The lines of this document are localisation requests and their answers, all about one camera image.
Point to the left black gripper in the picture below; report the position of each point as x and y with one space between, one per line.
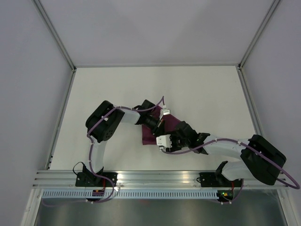
159 129

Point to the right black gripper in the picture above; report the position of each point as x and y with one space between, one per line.
174 148

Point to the purple cloth napkin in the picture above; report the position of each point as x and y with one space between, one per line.
170 123

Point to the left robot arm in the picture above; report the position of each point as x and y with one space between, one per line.
103 122

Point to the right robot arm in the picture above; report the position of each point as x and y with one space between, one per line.
255 157

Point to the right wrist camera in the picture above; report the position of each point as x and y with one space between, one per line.
164 142

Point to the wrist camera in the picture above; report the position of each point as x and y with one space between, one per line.
164 142
163 112

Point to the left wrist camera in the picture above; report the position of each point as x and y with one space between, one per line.
163 112

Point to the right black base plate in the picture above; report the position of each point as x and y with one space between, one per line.
210 179

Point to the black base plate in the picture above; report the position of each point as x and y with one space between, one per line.
210 179
87 179

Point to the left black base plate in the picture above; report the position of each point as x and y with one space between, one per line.
87 179

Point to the aluminium front rail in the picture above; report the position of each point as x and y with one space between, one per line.
187 179

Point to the white slotted cable duct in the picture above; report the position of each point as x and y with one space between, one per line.
138 194

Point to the right aluminium frame post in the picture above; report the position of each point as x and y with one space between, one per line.
264 23

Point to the aluminium frame post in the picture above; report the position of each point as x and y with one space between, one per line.
264 23
47 21

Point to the left aluminium frame post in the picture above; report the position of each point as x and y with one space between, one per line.
47 21

